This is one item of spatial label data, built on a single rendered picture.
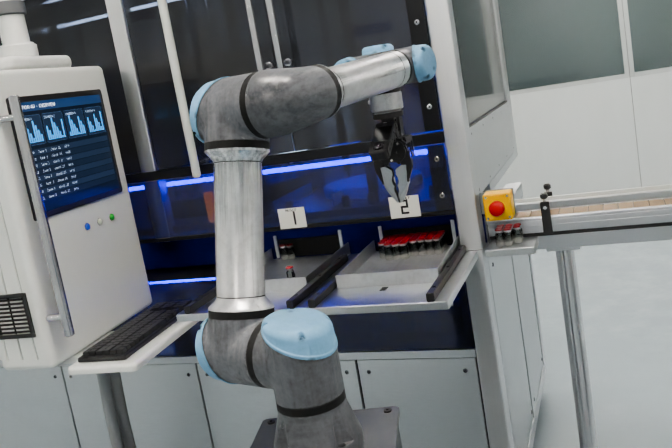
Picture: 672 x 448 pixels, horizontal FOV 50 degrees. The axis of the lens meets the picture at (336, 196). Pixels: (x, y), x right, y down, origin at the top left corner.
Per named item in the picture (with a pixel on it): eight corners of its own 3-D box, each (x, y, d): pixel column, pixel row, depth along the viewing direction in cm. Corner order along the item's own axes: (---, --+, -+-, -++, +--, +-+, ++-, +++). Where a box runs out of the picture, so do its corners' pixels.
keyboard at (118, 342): (157, 308, 220) (155, 301, 220) (198, 305, 216) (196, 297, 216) (77, 363, 182) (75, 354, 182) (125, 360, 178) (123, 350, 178)
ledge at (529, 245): (493, 243, 207) (492, 237, 207) (539, 240, 202) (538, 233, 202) (485, 257, 194) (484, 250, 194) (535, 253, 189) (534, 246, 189)
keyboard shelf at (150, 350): (134, 316, 226) (133, 308, 225) (215, 310, 217) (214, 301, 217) (40, 379, 183) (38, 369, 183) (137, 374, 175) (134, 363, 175)
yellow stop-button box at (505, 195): (489, 215, 198) (485, 190, 197) (516, 213, 195) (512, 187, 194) (485, 222, 191) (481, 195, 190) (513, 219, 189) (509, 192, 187)
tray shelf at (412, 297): (259, 266, 227) (258, 260, 227) (482, 249, 202) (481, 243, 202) (176, 321, 183) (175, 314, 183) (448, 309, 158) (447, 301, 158)
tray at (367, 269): (374, 252, 213) (372, 240, 212) (462, 244, 204) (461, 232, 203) (337, 288, 181) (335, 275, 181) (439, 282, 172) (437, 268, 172)
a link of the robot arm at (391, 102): (396, 92, 163) (362, 97, 166) (399, 112, 164) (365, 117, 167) (404, 90, 170) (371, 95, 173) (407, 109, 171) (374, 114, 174)
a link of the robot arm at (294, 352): (316, 414, 112) (301, 331, 110) (252, 403, 120) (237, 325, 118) (359, 381, 122) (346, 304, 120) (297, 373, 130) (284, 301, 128)
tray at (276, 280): (272, 259, 225) (270, 248, 225) (350, 253, 216) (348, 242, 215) (219, 295, 194) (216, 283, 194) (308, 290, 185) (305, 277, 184)
